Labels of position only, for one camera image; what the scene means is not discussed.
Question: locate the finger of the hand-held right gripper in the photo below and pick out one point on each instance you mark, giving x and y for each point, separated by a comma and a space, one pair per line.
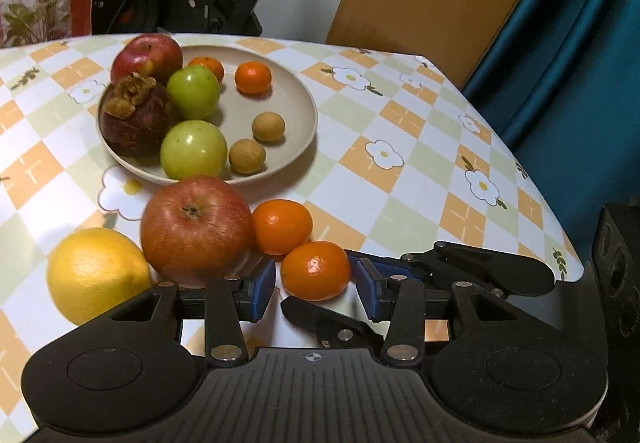
385, 265
325, 323

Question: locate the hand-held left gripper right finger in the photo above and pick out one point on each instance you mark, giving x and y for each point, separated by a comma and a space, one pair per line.
367, 293

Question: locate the beige plate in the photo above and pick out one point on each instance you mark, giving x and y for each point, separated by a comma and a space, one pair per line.
290, 98

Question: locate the purple mangosteen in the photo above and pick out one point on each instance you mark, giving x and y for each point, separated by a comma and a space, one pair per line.
135, 123

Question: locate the large light red apple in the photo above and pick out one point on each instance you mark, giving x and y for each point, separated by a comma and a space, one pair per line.
195, 228

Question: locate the yellow lemon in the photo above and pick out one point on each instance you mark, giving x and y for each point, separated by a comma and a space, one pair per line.
95, 273

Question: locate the teal curtain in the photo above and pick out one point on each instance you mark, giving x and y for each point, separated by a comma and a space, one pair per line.
575, 73

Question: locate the green round fruit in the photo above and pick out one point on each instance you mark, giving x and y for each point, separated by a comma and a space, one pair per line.
194, 93
194, 150

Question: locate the dark red apple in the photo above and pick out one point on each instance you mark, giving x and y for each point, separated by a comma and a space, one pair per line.
150, 55

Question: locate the brown longan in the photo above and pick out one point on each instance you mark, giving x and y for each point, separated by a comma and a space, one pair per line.
269, 127
247, 156

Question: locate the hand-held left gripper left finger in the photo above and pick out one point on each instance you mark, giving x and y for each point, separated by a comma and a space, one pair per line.
262, 290

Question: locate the orange tangerine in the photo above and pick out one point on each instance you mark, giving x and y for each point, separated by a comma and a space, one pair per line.
253, 78
315, 270
212, 67
282, 225

